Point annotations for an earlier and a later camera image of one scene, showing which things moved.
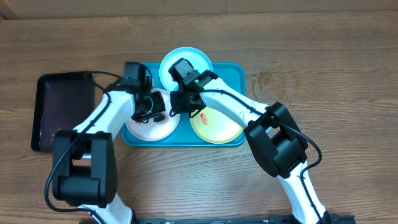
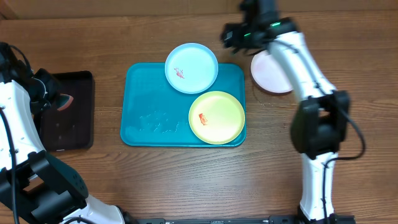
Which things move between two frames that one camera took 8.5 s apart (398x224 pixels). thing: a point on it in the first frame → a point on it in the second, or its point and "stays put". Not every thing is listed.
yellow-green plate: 215,127 stays put
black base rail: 333,219 stays put
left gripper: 159,106 → 44,74
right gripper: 183,104 → 233,37
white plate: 153,130 → 268,74
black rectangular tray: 62,101 stays put
